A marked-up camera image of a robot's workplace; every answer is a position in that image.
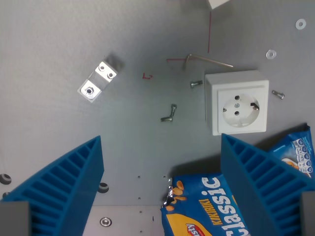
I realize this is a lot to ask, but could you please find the white block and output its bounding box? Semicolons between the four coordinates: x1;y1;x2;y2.
205;0;229;10

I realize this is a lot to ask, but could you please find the white wall power socket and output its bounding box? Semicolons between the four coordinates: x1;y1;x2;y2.
204;70;269;136

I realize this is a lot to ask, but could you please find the grey metal base plate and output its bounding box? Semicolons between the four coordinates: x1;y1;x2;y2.
85;205;165;236

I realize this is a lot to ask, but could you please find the blue peanut snack bag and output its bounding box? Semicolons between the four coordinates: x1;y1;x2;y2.
160;122;315;236

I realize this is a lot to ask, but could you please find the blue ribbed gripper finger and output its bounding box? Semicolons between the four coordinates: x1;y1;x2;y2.
220;133;315;236
0;135;104;236

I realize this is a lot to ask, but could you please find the shiny aluminium angle bracket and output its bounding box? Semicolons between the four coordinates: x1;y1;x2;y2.
77;54;125;103

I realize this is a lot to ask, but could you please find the round silver plate bolt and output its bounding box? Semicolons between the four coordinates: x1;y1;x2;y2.
99;216;112;228

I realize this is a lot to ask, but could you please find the metal allen key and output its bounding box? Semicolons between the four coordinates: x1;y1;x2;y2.
183;54;234;70

